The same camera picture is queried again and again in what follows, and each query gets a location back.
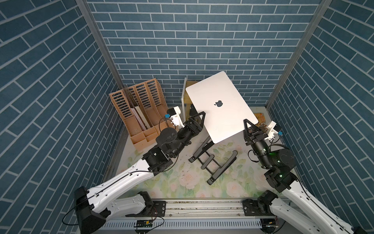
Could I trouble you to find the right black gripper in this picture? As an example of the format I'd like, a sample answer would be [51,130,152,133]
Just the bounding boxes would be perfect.
[244,121,272,171]

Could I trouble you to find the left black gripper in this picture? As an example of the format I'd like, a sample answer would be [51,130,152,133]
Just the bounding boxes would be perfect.
[168,112,204,158]

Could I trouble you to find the silver laptop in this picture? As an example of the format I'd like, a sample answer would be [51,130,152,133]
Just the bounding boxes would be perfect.
[186,71,258,143]

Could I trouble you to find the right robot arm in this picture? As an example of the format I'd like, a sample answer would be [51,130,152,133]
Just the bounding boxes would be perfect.
[243,119,365,234]

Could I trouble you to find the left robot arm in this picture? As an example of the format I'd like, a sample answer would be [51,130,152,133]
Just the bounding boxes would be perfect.
[74,112,206,234]

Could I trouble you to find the black folding laptop stand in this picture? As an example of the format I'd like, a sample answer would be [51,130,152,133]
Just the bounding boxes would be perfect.
[189,136,238,185]

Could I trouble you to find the yellow illustrated book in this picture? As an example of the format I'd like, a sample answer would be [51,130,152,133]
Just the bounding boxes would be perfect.
[254,113,270,132]

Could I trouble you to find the floral table mat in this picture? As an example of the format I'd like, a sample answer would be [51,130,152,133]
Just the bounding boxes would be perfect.
[122,132,275,199]

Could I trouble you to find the white papers in organizer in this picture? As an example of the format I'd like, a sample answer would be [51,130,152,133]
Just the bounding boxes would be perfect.
[131,106,151,131]

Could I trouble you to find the orange plastic file organizer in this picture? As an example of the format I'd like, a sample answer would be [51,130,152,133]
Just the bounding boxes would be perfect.
[109,79,174,152]

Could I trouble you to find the green circuit board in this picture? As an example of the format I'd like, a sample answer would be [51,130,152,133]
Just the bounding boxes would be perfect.
[134,220,153,229]

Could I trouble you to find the wooden shelf white frame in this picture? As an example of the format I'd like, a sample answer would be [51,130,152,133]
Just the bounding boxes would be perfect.
[181,77,198,121]

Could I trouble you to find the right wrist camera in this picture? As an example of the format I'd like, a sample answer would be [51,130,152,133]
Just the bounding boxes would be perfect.
[266,121,283,140]

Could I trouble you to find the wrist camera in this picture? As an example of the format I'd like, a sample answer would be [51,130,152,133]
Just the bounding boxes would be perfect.
[165,106,185,129]
[266,121,283,140]

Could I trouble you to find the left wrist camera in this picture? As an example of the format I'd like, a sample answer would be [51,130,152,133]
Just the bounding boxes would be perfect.
[165,106,185,129]

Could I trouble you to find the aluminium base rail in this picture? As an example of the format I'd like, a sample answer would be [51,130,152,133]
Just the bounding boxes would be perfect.
[83,198,325,220]

